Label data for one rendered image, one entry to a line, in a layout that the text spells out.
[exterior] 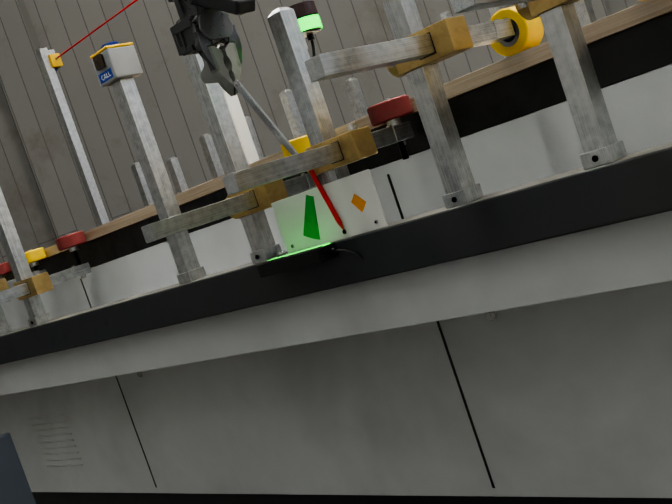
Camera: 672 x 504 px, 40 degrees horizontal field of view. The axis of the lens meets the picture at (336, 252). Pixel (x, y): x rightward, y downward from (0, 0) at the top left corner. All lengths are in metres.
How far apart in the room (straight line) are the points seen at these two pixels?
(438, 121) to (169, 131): 4.80
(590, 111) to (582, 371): 0.56
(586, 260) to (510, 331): 0.40
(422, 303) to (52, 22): 5.16
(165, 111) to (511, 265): 4.88
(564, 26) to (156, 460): 1.92
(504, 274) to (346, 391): 0.73
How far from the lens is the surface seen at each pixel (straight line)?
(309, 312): 1.78
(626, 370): 1.66
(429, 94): 1.45
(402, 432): 2.03
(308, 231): 1.68
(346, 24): 5.94
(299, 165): 1.50
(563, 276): 1.41
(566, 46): 1.31
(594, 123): 1.31
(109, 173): 6.32
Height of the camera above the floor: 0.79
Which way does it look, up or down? 4 degrees down
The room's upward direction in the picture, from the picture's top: 19 degrees counter-clockwise
